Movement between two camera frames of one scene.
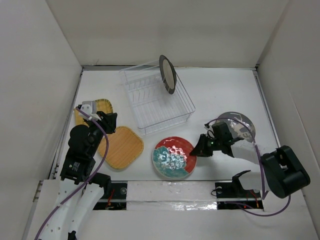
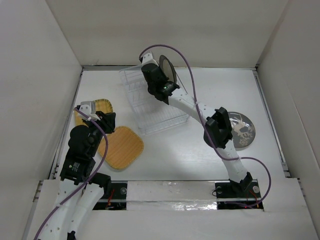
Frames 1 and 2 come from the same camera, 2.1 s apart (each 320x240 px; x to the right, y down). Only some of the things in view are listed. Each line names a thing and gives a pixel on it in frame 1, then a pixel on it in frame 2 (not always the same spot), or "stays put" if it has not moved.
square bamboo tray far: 102,105 stays put
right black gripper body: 216,142 to 165,77
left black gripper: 109,121 stays put
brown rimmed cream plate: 168,73 stays put
